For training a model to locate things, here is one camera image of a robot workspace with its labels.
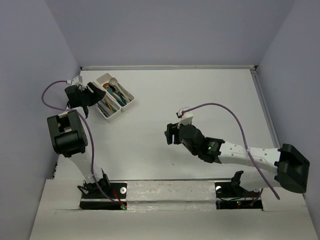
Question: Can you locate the blue plastic knife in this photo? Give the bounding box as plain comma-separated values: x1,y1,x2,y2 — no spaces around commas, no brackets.
98,101,112,118

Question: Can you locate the teal plastic spoon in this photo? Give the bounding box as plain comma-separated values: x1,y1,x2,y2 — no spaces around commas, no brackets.
107,86,126,106

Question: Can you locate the copper spoon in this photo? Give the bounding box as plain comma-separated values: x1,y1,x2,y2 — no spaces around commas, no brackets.
103,82,113,94

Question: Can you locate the steel knife pink handle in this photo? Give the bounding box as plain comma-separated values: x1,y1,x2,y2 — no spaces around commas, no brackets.
103,105,113,117

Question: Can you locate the beige plastic spoon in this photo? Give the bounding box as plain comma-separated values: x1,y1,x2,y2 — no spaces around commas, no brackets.
109,77,126,98

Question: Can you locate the steel knife dark handle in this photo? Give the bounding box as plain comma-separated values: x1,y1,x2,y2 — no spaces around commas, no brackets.
97,105,109,118

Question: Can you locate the gold spoon teal handle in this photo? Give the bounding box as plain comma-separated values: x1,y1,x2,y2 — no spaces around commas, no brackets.
109,89,127,106

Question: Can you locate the steel spoon teal handle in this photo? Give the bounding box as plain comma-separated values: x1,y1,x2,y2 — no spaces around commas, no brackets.
110,85,127,104

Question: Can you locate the black spoon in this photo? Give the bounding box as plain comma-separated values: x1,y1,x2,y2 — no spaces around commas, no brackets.
120,91,132,103

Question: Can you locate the orange plastic knife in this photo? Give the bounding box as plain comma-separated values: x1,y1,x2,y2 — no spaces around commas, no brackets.
104,98,114,114

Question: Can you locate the teal plastic knife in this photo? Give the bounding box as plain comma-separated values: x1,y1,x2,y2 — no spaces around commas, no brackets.
105,95,120,113

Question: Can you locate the steel knife teal handle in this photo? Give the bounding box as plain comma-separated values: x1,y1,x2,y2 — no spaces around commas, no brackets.
108,100,121,114

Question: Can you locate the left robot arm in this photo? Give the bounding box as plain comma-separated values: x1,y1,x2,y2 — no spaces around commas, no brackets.
41,80,112,198

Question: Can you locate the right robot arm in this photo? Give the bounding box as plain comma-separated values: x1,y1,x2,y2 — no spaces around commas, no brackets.
164,123,310,196

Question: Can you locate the white container left compartment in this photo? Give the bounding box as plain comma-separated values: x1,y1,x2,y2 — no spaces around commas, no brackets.
92,82,121,122

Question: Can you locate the white container compartment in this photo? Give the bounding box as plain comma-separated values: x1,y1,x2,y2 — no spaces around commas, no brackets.
95,73,135,112
92,82,121,122

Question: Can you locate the white container right compartment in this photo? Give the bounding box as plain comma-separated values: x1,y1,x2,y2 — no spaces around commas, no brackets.
95,73,135,112

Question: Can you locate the white front cover board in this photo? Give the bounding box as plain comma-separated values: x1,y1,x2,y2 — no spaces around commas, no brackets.
30,179,318,240

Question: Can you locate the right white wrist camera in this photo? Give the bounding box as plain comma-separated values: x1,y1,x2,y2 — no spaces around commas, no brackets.
176,107,193,128

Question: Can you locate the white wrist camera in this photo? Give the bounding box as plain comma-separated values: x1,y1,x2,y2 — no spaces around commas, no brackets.
68,75,83,87
176,107,193,128

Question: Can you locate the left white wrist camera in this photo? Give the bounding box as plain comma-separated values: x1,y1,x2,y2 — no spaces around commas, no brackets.
68,75,83,87

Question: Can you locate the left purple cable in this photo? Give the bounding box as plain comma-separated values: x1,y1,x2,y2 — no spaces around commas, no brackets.
40,79,126,210

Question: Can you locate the purple cable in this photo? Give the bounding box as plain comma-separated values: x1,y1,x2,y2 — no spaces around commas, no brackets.
179,102,281,208
40,79,126,210

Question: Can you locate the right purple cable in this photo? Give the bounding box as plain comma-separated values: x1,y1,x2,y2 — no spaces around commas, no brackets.
179,102,281,208

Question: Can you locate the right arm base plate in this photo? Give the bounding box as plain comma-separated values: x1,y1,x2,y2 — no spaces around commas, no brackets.
214,181,263,210

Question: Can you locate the aluminium rail right edge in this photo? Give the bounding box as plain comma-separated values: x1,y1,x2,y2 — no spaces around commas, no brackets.
250,69,281,147

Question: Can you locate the aluminium rail edge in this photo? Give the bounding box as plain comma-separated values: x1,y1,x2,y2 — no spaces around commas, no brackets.
250,69,281,147
80,65,257,71

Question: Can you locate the aluminium rail back edge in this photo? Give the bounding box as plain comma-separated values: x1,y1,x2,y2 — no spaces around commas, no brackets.
80,65,257,71

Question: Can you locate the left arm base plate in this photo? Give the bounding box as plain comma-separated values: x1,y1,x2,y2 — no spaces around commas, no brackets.
78,181,128,211

